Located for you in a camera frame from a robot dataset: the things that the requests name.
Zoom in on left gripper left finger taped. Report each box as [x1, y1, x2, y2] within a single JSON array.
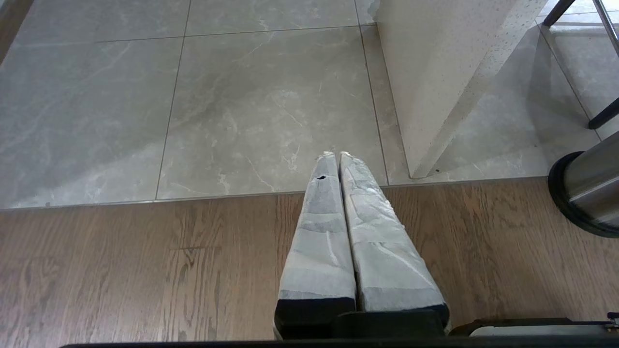
[[274, 152, 358, 340]]

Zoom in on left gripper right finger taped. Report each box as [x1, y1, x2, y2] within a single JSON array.
[[339, 151, 451, 334]]

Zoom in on steel inner bin black base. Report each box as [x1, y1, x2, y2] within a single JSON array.
[[548, 130, 619, 238]]

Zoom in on chrome stool footrest frame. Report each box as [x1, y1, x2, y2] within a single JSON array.
[[592, 0, 619, 56]]

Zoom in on speckled beige stone counter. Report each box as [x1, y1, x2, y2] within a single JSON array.
[[375, 0, 549, 178]]

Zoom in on dark wooden baseboard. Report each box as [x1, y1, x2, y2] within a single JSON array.
[[0, 0, 34, 61]]

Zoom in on dark bar stool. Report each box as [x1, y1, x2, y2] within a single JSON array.
[[542, 0, 619, 129]]

